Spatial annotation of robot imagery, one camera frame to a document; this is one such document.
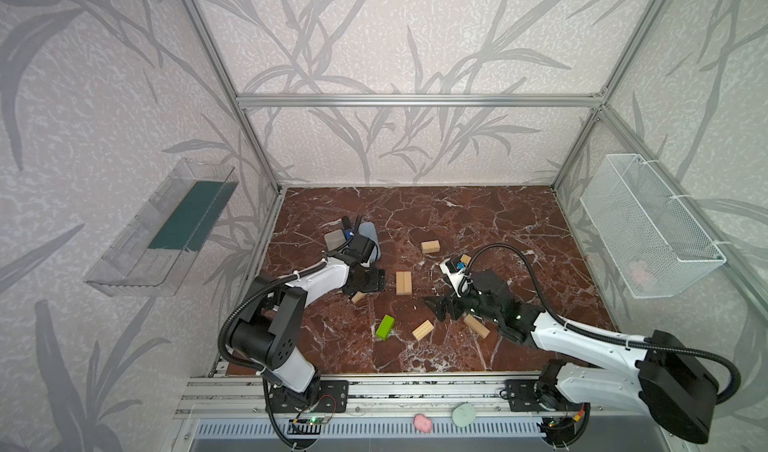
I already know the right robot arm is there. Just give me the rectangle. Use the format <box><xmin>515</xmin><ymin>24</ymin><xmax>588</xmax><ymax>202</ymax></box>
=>
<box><xmin>424</xmin><ymin>271</ymin><xmax>719</xmax><ymax>444</ymax></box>

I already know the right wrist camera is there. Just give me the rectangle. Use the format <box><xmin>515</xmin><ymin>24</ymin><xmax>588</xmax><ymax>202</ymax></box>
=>
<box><xmin>439</xmin><ymin>258</ymin><xmax>471</xmax><ymax>298</ymax></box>

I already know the green sheet in bin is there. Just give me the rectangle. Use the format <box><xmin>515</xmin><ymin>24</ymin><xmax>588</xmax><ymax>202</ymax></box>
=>
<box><xmin>149</xmin><ymin>181</ymin><xmax>238</xmax><ymax>252</ymax></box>

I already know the aluminium cage frame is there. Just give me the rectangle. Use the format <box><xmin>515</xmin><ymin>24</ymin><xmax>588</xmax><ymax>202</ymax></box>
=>
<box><xmin>167</xmin><ymin>0</ymin><xmax>768</xmax><ymax>381</ymax></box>

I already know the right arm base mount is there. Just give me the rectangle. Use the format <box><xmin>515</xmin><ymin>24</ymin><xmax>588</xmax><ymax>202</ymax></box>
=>
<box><xmin>499</xmin><ymin>379</ymin><xmax>591</xmax><ymax>415</ymax></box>

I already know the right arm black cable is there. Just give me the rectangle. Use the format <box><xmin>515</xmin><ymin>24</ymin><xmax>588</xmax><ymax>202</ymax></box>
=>
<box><xmin>464</xmin><ymin>243</ymin><xmax>742</xmax><ymax>447</ymax></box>

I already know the blue black marker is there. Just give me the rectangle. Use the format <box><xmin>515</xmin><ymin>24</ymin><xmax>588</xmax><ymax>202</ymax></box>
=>
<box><xmin>341</xmin><ymin>216</ymin><xmax>354</xmax><ymax>240</ymax></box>

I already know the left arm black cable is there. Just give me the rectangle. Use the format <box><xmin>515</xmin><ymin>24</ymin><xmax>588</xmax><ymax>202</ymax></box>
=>
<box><xmin>217</xmin><ymin>214</ymin><xmax>364</xmax><ymax>450</ymax></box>

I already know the grey sponge block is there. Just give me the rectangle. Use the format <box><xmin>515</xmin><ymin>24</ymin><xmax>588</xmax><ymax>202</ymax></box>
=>
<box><xmin>324</xmin><ymin>230</ymin><xmax>346</xmax><ymax>252</ymax></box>

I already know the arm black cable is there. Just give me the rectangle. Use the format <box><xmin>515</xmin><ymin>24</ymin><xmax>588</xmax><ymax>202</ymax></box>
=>
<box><xmin>217</xmin><ymin>214</ymin><xmax>364</xmax><ymax>450</ymax></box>
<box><xmin>464</xmin><ymin>243</ymin><xmax>742</xmax><ymax>447</ymax></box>

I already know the clear plastic wall bin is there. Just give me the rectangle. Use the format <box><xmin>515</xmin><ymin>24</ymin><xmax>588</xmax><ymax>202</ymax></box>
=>
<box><xmin>84</xmin><ymin>159</ymin><xmax>239</xmax><ymax>297</ymax></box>

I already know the white wire basket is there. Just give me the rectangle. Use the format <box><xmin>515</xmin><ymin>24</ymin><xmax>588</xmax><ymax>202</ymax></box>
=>
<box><xmin>580</xmin><ymin>154</ymin><xmax>727</xmax><ymax>299</ymax></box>

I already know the pink object in basket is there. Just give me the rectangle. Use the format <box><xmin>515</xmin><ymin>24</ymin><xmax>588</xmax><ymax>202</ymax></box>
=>
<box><xmin>627</xmin><ymin>260</ymin><xmax>657</xmax><ymax>289</ymax></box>

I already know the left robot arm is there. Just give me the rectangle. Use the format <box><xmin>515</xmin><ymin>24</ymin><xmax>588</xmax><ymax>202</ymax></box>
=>
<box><xmin>217</xmin><ymin>233</ymin><xmax>385</xmax><ymax>403</ymax></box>

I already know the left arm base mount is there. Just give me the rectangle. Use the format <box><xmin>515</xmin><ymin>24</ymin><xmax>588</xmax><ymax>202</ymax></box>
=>
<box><xmin>266</xmin><ymin>379</ymin><xmax>350</xmax><ymax>414</ymax></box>

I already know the grey blue oval case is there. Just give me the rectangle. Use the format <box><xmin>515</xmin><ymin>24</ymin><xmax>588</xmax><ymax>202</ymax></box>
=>
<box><xmin>358</xmin><ymin>221</ymin><xmax>381</xmax><ymax>264</ymax></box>

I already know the aluminium front rail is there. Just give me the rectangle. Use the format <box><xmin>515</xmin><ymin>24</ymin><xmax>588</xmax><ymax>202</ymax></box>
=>
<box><xmin>173</xmin><ymin>373</ymin><xmax>679</xmax><ymax>420</ymax></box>

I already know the pink putty blob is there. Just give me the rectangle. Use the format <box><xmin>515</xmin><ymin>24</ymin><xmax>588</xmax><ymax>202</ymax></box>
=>
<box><xmin>413</xmin><ymin>414</ymin><xmax>433</xmax><ymax>434</ymax></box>

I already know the green putty blob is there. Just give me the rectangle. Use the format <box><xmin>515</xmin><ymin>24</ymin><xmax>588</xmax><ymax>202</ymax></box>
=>
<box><xmin>451</xmin><ymin>403</ymin><xmax>477</xmax><ymax>428</ymax></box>

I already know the green block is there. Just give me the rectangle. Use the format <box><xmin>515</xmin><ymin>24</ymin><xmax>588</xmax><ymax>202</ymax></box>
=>
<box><xmin>375</xmin><ymin>315</ymin><xmax>395</xmax><ymax>341</ymax></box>

